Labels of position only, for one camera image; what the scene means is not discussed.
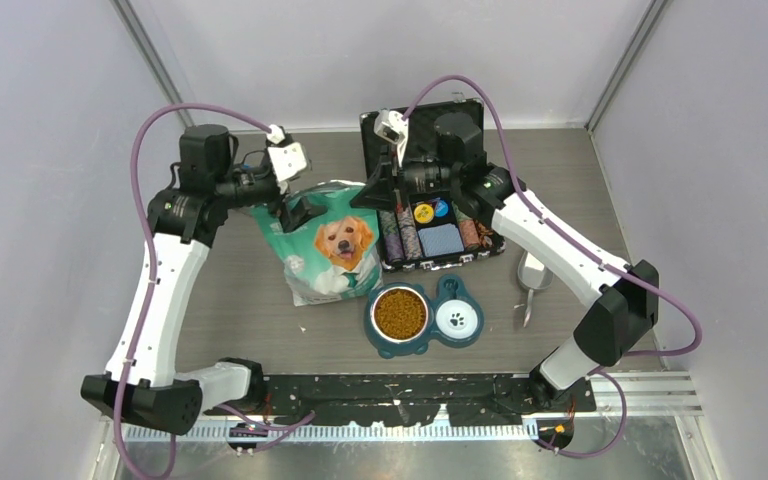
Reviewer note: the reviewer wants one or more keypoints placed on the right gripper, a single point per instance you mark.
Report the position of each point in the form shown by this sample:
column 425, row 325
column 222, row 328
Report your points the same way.
column 379, row 192

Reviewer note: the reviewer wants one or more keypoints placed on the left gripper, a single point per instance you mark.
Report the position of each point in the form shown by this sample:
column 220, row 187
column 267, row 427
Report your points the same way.
column 302, row 211

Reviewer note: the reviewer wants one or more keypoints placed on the green pet food bag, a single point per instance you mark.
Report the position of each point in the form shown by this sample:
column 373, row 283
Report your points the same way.
column 332, row 257

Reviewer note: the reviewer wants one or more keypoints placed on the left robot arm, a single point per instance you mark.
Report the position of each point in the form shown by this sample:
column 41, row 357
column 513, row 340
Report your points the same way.
column 140, row 385

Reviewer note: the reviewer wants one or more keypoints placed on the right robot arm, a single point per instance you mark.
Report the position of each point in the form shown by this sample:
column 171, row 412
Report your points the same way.
column 621, row 304

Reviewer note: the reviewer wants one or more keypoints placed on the teal double pet bowl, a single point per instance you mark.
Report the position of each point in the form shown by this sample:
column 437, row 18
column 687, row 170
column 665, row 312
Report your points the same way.
column 454, row 318

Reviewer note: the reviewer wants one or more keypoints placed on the yellow big blind button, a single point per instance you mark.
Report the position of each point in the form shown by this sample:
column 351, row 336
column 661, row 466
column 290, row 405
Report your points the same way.
column 423, row 213

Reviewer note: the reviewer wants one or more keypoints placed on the black poker chip case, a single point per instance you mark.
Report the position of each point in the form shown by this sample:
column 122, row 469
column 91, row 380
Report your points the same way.
column 399, row 245

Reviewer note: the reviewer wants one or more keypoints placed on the blue small blind button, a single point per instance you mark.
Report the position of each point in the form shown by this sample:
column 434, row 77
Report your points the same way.
column 441, row 209

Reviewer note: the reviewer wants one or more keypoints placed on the blue card deck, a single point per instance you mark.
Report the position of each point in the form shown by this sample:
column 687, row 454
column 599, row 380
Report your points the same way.
column 441, row 240

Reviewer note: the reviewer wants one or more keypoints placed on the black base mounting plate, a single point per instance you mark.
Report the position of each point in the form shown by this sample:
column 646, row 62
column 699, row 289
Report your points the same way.
column 398, row 400

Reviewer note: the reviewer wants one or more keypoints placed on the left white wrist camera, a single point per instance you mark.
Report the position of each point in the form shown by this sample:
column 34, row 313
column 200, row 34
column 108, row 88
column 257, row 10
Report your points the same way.
column 287, row 157

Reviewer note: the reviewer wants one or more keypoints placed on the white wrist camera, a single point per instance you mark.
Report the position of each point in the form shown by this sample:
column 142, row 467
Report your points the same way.
column 393, row 127
column 287, row 157

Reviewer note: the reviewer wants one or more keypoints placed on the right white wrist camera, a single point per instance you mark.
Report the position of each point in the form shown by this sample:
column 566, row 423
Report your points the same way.
column 393, row 127

